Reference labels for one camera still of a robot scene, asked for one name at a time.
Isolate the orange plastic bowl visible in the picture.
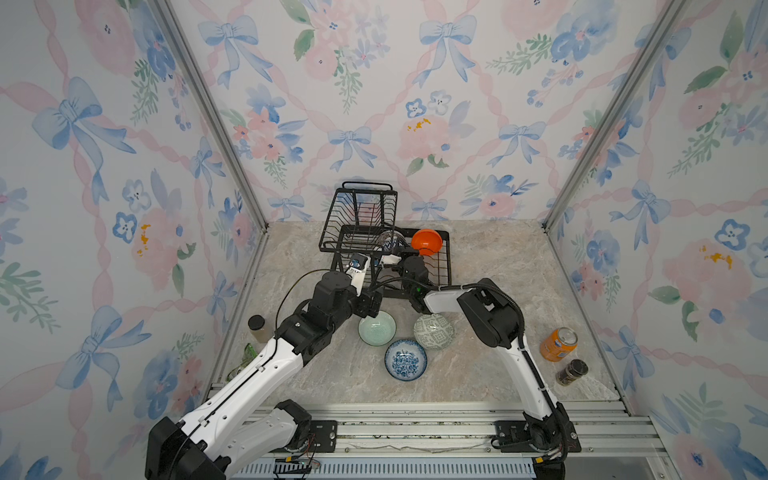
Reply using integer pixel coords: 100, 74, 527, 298
411, 229, 443, 256

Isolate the white brown patterned bowl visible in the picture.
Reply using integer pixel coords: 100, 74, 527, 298
380, 231, 408, 254

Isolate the pale green ceramic bowl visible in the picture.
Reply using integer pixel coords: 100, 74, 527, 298
358, 311, 397, 347

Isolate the blue patterned ceramic bowl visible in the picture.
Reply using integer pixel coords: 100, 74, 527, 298
384, 339, 428, 382

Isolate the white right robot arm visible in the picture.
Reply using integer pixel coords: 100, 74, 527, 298
392, 256, 570, 462

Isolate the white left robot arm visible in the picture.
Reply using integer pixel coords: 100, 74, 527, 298
144, 267, 381, 479

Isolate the black lid jar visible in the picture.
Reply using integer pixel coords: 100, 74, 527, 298
247, 314, 274, 344

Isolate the green packet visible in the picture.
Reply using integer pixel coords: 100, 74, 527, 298
226, 343, 258, 382

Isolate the dark spice jar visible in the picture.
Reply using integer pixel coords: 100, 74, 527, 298
555, 359, 589, 386

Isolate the black wire dish rack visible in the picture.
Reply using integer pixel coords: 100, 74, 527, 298
319, 181, 452, 313

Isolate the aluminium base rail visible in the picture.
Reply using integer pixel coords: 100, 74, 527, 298
302, 401, 680, 479

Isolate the aluminium left corner post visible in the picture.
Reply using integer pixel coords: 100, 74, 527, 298
148, 0, 268, 233

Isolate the aluminium corner post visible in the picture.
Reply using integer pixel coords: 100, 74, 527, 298
148, 0, 268, 233
543, 0, 688, 234

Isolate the aluminium right corner post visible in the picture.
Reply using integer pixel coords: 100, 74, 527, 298
543, 0, 688, 234

